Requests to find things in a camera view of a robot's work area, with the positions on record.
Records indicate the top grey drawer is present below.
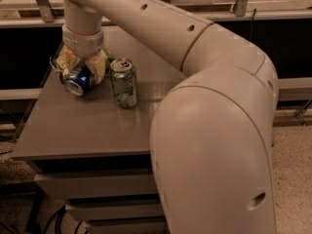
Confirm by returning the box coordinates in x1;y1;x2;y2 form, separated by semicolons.
34;169;157;200

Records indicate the grey drawer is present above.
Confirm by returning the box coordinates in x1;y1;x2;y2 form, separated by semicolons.
86;216;168;234
66;199;164;221
34;169;157;200

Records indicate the blue pepsi can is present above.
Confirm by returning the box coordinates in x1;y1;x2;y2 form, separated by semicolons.
64;64;95;96

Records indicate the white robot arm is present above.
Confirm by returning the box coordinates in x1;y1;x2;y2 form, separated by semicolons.
63;0;279;234

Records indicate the green jalapeno chip bag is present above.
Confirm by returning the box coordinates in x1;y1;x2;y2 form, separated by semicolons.
50;48;114;83

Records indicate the bottom grey drawer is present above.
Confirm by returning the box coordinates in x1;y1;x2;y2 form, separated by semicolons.
86;216;168;234

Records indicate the middle grey drawer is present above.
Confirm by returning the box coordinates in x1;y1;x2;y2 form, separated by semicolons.
66;199;164;221

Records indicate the metal window railing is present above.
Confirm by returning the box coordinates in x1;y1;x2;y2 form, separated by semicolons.
0;0;312;28

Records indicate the black cable on floor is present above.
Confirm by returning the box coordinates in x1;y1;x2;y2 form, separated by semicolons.
42;205;86;234

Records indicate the grey drawer cabinet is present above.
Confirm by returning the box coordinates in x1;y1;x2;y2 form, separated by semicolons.
11;24;188;234

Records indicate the black hanging cable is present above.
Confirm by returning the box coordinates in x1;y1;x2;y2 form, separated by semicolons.
248;8;257;44

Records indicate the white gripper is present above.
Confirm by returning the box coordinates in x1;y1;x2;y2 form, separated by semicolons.
62;25;107;85

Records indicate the green soda can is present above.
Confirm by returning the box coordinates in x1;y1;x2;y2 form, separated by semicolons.
109;58;137;108

